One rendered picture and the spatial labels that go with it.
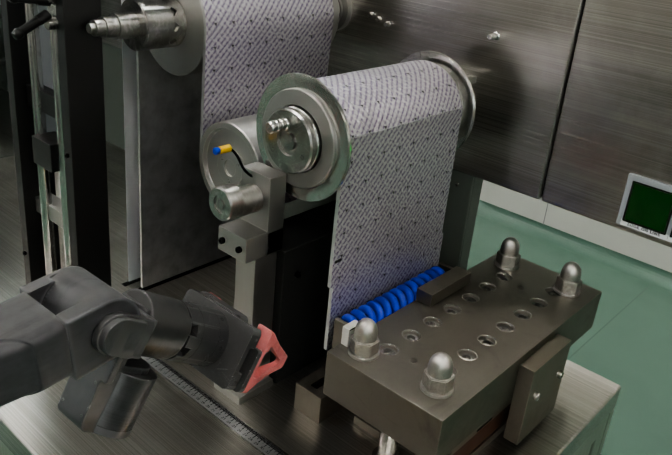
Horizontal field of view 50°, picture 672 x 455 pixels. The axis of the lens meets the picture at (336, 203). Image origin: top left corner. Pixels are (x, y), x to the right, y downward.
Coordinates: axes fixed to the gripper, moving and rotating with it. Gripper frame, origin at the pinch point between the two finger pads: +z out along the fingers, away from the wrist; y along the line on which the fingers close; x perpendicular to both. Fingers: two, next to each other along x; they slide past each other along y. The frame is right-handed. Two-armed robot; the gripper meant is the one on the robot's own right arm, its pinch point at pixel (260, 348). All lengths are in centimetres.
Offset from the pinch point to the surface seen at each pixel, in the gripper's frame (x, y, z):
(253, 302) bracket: 2.9, -8.0, 5.5
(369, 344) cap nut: 5.4, 8.0, 7.3
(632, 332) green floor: 32, -17, 244
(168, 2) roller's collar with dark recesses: 31.8, -29.8, -9.0
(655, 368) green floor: 22, -1, 229
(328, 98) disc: 27.6, -2.6, -5.3
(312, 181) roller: 19.0, -3.3, -0.5
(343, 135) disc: 24.7, 0.0, -3.5
